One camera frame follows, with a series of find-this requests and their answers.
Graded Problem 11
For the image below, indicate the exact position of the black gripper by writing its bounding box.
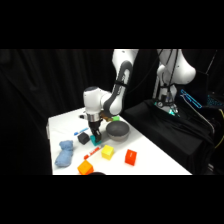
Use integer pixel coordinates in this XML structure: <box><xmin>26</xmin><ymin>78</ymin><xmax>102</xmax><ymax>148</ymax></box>
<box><xmin>87</xmin><ymin>120</ymin><xmax>104</xmax><ymax>141</ymax></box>

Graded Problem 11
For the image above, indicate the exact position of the teal blue cube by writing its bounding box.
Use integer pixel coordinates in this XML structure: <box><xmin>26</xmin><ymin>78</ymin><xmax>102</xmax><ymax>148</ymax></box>
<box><xmin>89</xmin><ymin>134</ymin><xmax>104</xmax><ymax>147</ymax></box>

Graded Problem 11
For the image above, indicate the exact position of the black cube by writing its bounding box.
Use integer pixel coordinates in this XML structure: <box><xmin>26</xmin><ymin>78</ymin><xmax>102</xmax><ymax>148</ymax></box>
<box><xmin>77</xmin><ymin>131</ymin><xmax>91</xmax><ymax>146</ymax></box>

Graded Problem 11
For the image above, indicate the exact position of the yellow cube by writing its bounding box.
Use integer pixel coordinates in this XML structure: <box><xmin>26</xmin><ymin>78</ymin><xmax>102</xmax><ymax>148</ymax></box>
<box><xmin>100</xmin><ymin>144</ymin><xmax>115</xmax><ymax>161</ymax></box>

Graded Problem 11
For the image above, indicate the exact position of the grey metal bowl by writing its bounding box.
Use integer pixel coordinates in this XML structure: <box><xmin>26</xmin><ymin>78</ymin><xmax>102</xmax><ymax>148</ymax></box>
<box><xmin>105</xmin><ymin>120</ymin><xmax>131</xmax><ymax>141</ymax></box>

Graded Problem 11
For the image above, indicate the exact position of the orange cube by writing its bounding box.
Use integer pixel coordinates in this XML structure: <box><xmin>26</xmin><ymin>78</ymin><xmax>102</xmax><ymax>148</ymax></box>
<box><xmin>77</xmin><ymin>159</ymin><xmax>95</xmax><ymax>176</ymax></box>

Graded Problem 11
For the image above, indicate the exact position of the red cube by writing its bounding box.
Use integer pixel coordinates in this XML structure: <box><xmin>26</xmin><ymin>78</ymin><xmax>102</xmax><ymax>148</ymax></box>
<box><xmin>124</xmin><ymin>148</ymin><xmax>138</xmax><ymax>167</ymax></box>

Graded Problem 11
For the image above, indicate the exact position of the blue marker pen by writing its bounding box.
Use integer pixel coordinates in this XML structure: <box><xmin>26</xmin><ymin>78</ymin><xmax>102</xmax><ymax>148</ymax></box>
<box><xmin>73</xmin><ymin>127</ymin><xmax>90</xmax><ymax>137</ymax></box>

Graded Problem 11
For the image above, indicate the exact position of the red marker pen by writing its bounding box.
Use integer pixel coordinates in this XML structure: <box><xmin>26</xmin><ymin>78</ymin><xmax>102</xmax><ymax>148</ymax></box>
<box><xmin>83</xmin><ymin>146</ymin><xmax>102</xmax><ymax>160</ymax></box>

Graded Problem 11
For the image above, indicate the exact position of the blue cloth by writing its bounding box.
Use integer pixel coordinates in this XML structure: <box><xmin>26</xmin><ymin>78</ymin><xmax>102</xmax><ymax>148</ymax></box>
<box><xmin>54</xmin><ymin>139</ymin><xmax>75</xmax><ymax>169</ymax></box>

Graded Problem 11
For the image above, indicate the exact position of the black covered robot stand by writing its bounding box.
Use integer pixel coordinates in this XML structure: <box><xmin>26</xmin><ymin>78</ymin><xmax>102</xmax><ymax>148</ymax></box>
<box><xmin>122</xmin><ymin>98</ymin><xmax>215</xmax><ymax>176</ymax></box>

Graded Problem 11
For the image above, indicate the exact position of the blue lit frame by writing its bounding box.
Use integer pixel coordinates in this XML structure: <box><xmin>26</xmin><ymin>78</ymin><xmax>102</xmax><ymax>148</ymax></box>
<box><xmin>180</xmin><ymin>88</ymin><xmax>203</xmax><ymax>110</ymax></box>

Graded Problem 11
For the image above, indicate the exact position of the yellow cable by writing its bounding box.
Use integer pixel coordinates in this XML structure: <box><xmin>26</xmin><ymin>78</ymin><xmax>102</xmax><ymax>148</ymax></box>
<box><xmin>213</xmin><ymin>108</ymin><xmax>224</xmax><ymax>150</ymax></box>

